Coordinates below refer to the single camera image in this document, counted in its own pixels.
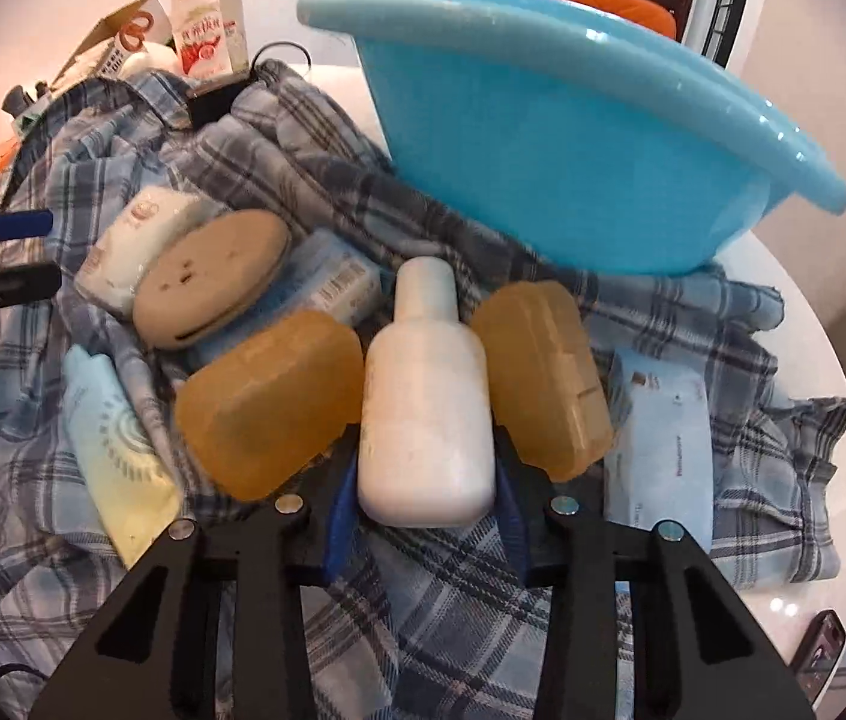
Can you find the black framed glass door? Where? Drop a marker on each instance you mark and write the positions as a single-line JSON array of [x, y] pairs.
[[734, 7]]

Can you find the orange chair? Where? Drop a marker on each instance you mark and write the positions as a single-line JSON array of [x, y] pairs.
[[618, 4]]

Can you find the open cardboard box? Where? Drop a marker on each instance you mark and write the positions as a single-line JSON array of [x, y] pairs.
[[115, 22]]

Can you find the white round container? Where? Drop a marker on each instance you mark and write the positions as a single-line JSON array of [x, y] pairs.
[[153, 58]]

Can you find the red capped milk bottle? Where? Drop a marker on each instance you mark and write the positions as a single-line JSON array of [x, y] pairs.
[[202, 30]]

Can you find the blue plastic basin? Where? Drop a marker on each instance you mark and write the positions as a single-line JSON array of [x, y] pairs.
[[543, 165]]

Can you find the amber soap box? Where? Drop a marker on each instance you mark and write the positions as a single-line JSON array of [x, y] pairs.
[[265, 405], [543, 375]]

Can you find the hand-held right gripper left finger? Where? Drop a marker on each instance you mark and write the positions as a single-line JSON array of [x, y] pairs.
[[340, 532]]

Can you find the small light blue pack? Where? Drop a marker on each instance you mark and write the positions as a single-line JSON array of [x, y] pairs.
[[333, 285]]

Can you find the black power adapter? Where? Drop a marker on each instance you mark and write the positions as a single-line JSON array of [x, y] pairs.
[[217, 101]]

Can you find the green and white carton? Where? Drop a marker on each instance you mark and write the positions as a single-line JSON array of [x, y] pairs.
[[27, 124]]

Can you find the round tan case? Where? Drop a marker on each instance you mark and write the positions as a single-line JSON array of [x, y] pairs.
[[205, 277]]

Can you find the white plastic bottle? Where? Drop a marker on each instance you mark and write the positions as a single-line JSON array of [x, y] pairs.
[[423, 420]]

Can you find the blue plaid shirt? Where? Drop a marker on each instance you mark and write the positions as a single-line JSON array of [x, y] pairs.
[[453, 615]]

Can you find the white tissue pack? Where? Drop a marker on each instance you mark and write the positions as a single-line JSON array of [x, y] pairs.
[[123, 247]]

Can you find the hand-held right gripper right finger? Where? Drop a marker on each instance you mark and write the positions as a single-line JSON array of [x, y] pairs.
[[511, 532]]

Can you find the large light blue pack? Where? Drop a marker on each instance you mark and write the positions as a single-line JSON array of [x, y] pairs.
[[663, 450]]

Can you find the white milk carton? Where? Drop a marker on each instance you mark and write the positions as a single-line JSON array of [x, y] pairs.
[[234, 7]]

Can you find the black smartphone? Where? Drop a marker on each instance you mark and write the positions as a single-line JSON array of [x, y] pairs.
[[820, 645]]

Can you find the blue and yellow tube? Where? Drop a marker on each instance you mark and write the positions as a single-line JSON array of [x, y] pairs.
[[119, 465]]

